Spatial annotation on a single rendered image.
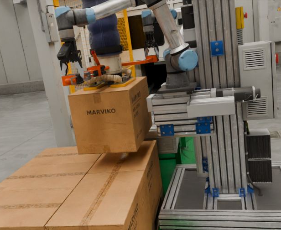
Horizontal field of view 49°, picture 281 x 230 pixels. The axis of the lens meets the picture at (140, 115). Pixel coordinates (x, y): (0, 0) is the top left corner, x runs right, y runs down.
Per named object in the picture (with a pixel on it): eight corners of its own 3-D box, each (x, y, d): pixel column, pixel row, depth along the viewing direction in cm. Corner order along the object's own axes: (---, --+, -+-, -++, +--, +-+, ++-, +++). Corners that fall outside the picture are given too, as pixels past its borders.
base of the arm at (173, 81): (190, 83, 200) (189, 67, 197) (188, 86, 185) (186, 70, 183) (168, 85, 204) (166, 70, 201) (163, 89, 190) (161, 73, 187)
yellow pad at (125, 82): (123, 80, 235) (122, 74, 233) (136, 79, 232) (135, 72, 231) (110, 88, 203) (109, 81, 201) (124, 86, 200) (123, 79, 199)
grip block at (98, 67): (92, 75, 199) (91, 66, 197) (106, 74, 197) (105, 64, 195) (87, 77, 191) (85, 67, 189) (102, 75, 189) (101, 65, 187)
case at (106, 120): (106, 128, 261) (98, 81, 252) (152, 124, 252) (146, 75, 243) (78, 154, 205) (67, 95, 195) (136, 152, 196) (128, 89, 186)
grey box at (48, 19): (55, 42, 344) (49, 14, 337) (59, 41, 343) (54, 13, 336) (46, 42, 325) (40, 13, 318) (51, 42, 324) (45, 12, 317)
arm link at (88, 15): (91, 9, 165) (70, 11, 162) (94, 6, 154) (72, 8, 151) (93, 24, 167) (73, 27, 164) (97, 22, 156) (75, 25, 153)
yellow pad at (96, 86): (100, 82, 239) (99, 76, 238) (112, 81, 237) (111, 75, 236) (83, 91, 207) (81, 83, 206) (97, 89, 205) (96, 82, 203)
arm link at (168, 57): (180, 68, 200) (178, 47, 197) (189, 69, 187) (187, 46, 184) (163, 71, 196) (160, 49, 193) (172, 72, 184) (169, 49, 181)
